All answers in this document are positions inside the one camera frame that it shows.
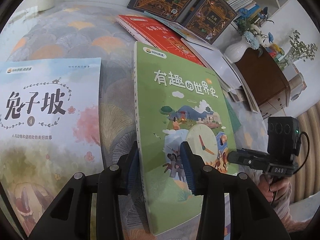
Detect green world history book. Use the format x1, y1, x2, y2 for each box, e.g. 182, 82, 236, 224
134, 42, 239, 235

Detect person right hand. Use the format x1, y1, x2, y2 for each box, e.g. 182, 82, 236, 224
258, 174, 292, 209

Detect brown wooden cabinet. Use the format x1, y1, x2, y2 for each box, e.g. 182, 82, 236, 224
235, 48, 291, 116

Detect glass jars on cabinet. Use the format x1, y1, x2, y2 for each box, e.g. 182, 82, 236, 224
265, 43, 289, 70

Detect rabbit hill pale book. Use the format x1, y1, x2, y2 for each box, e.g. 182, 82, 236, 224
1, 58, 103, 234

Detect white ceramic flower vase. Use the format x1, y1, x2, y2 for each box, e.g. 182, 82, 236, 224
224, 36, 251, 63

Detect blue artificial flowers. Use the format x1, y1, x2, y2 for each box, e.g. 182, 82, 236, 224
235, 8, 274, 50

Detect dark encyclopedia book right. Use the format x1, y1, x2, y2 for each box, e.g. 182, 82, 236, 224
181, 0, 237, 44

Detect patterned fan table mat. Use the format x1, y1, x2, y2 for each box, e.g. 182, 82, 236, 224
4, 3, 270, 240

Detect red cover book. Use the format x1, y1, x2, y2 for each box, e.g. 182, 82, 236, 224
116, 15, 203, 65

